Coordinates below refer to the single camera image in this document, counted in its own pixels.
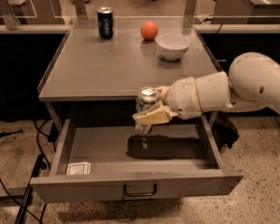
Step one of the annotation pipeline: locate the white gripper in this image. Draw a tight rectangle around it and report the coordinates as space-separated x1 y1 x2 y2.
133 77 203 126

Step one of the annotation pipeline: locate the redbull can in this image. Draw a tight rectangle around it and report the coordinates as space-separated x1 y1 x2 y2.
135 87 160 135

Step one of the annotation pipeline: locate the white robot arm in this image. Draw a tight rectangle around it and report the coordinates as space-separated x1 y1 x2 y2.
133 52 280 126

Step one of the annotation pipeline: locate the open top drawer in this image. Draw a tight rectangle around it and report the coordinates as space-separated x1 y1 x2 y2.
31 117 244 203

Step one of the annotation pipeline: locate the blue pepsi can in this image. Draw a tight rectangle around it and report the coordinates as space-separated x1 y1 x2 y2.
97 7 113 39

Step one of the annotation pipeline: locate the white bowl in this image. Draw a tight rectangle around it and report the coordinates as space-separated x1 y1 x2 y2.
157 34 190 62

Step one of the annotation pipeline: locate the dark cloth behind cabinet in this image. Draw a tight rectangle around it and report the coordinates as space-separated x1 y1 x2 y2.
212 112 239 149

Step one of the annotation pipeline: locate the grey metal cabinet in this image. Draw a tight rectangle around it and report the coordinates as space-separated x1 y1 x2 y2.
37 17 233 133

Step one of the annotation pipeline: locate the orange fruit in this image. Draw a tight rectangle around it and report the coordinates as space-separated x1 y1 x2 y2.
140 21 159 40

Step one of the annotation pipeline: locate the black power strip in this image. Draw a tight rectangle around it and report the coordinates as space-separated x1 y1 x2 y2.
14 154 46 224

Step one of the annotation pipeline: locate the glass barrier panel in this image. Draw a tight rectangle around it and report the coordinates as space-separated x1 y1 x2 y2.
9 0 280 24

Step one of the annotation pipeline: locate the black floor cable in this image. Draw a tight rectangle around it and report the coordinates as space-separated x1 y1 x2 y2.
0 119 54 224

